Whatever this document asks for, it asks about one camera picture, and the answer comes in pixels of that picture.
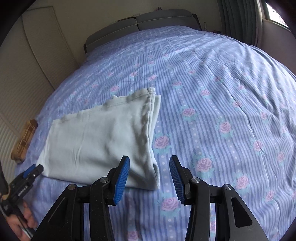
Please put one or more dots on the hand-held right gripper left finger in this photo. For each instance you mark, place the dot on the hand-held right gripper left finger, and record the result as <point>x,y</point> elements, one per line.
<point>121,180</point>

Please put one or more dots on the light blue long-sleeve shirt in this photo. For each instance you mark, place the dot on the light blue long-sleeve shirt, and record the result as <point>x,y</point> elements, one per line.
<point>99,141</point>

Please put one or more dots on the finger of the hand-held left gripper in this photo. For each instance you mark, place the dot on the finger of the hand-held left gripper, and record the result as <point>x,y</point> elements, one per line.
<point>38,171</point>
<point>29,170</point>

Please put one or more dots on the white sliding wardrobe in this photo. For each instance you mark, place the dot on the white sliding wardrobe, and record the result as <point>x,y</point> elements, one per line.
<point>34,58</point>

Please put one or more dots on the person's left hand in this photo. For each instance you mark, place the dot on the person's left hand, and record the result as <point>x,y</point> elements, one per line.
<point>30,219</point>

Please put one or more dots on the brown patterned folded cloth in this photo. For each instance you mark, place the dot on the brown patterned folded cloth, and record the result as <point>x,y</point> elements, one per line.
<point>24,141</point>

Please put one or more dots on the barred window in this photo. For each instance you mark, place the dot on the barred window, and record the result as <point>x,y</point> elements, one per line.
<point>275,14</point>

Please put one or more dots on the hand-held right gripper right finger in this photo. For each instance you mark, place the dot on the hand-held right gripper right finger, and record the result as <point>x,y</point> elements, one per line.
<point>177,180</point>

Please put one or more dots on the small clear bottle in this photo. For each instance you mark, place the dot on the small clear bottle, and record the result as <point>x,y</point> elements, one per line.
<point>204,26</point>

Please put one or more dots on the grey-green curtain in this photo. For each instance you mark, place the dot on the grey-green curtain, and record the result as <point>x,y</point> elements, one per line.
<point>240,20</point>

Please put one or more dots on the blue floral striped bed sheet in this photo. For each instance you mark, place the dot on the blue floral striped bed sheet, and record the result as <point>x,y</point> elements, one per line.
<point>208,104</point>

